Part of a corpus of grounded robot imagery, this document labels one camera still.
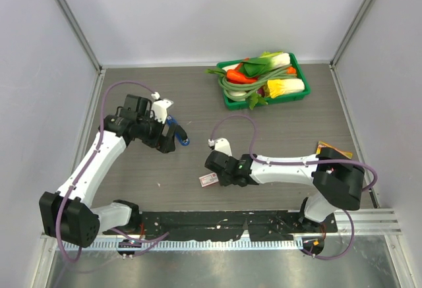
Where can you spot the blue stapler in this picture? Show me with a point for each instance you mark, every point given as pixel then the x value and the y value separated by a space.
pixel 180 133

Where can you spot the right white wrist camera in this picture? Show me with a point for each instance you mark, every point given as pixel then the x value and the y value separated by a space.
pixel 220 145

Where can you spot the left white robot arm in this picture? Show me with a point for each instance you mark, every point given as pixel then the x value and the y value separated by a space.
pixel 67 214

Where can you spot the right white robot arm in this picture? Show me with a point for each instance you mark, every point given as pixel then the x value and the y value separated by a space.
pixel 338 180

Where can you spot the toy green long beans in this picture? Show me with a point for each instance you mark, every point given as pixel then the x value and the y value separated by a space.
pixel 280 73

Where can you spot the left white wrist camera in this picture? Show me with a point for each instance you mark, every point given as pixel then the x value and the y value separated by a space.
pixel 159 108

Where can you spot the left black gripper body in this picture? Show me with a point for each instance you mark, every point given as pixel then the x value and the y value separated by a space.
pixel 150 130

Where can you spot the toy napa cabbage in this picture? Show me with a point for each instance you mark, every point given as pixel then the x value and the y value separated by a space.
pixel 280 87

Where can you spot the colourful candy bag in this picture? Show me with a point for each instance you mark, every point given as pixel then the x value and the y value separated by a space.
pixel 322 144

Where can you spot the toy white radish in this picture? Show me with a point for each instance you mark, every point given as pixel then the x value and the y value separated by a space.
pixel 236 95

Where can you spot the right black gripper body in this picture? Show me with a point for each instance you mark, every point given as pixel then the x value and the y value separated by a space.
pixel 224 180

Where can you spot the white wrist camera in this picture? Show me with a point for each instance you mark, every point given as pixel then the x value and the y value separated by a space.
pixel 220 145
pixel 159 108

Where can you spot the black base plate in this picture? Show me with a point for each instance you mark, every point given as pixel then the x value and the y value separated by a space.
pixel 224 226

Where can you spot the toy orange carrot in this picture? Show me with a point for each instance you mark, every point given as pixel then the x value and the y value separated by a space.
pixel 238 77

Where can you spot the toy bok choy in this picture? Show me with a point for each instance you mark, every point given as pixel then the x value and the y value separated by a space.
pixel 257 66

